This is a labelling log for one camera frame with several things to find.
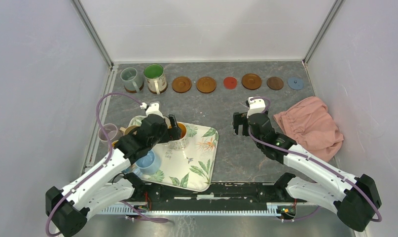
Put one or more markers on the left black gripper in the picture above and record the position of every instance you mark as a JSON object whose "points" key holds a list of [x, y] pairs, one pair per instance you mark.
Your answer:
{"points": [[171, 134]]}

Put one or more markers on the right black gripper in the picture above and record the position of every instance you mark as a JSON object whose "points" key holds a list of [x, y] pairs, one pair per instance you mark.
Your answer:
{"points": [[240, 119]]}

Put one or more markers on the white mug orange inside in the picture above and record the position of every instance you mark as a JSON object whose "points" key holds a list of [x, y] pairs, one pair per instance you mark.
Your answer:
{"points": [[182, 143]]}

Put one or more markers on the red round coaster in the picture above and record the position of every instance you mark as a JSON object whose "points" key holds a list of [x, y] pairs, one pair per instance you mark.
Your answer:
{"points": [[230, 83]]}

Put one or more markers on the brown wooden coaster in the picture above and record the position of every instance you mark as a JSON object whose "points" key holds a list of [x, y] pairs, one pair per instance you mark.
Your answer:
{"points": [[181, 84], [206, 85], [251, 81], [160, 92], [134, 91]]}

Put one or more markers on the light blue mug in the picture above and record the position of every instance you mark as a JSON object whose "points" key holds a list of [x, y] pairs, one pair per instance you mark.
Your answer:
{"points": [[149, 164]]}

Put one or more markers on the leaf patterned serving tray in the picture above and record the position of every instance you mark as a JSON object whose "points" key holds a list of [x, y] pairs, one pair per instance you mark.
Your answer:
{"points": [[190, 168]]}

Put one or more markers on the dark walnut coaster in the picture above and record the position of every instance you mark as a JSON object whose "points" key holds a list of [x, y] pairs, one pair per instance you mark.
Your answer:
{"points": [[275, 83]]}

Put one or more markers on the white mug green inside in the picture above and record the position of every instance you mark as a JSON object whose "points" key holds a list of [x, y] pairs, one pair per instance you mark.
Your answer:
{"points": [[155, 77]]}

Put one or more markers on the blue round coaster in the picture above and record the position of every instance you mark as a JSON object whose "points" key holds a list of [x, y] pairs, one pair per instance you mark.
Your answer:
{"points": [[295, 83]]}

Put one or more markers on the grey green ribbed mug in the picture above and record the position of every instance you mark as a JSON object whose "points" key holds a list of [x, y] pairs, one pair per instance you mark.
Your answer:
{"points": [[131, 79]]}

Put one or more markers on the pink drawstring cloth bag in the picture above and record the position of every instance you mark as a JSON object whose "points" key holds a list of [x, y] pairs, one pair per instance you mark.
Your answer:
{"points": [[310, 125]]}

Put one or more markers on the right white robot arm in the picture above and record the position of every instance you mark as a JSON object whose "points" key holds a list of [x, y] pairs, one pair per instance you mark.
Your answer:
{"points": [[354, 199]]}

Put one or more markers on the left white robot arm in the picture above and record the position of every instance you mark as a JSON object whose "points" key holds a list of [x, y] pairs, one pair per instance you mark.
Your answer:
{"points": [[71, 207]]}

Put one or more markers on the beige ceramic mug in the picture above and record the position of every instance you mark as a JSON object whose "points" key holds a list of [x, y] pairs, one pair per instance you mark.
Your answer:
{"points": [[129, 130]]}

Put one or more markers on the pink ribbed mug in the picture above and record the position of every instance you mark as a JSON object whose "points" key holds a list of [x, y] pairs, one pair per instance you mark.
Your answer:
{"points": [[112, 132]]}

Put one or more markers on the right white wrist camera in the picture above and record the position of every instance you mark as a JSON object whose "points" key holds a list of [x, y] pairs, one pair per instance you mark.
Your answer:
{"points": [[256, 106]]}

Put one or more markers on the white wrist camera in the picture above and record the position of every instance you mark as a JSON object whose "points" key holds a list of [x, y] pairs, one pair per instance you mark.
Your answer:
{"points": [[151, 109], [256, 106]]}

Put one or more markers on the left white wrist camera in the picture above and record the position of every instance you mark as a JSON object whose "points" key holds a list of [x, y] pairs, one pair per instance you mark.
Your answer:
{"points": [[151, 109]]}

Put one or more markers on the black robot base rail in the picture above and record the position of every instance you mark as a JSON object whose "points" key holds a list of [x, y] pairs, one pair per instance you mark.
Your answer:
{"points": [[218, 196]]}

